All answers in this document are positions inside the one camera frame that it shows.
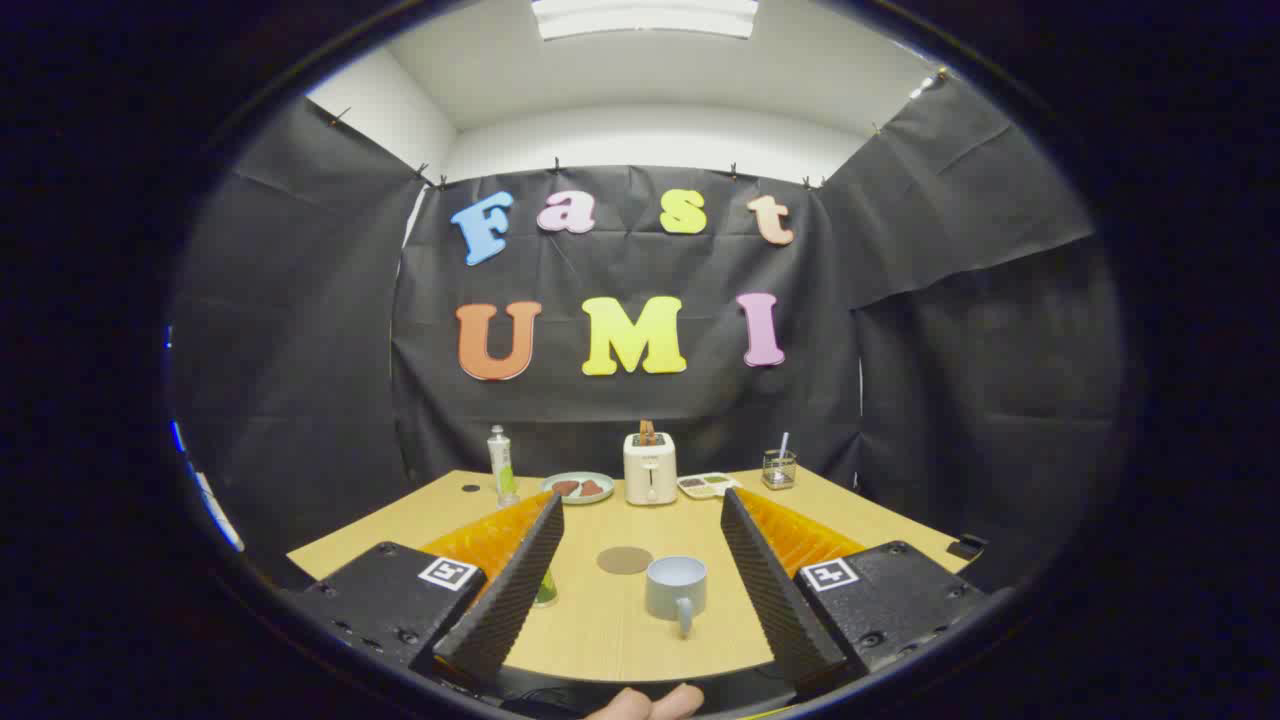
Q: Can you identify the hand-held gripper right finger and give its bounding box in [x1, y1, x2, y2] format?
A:
[720, 487, 991, 701]

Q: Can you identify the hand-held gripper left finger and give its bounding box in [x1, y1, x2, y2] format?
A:
[283, 490, 566, 691]

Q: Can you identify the pale grey cup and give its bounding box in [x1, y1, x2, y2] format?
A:
[645, 556, 708, 639]

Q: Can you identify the wooden table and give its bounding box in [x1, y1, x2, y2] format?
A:
[287, 468, 971, 684]

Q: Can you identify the pale green plate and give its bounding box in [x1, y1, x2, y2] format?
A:
[541, 471, 616, 506]

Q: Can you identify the white tube with green label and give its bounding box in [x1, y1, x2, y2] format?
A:
[488, 425, 520, 508]

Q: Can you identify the white toaster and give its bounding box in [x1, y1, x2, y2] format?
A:
[623, 432, 679, 506]

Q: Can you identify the black backdrop cloth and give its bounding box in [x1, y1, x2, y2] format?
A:
[170, 75, 1126, 591]

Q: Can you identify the ceiling light panel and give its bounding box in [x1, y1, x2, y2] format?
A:
[531, 0, 759, 41]

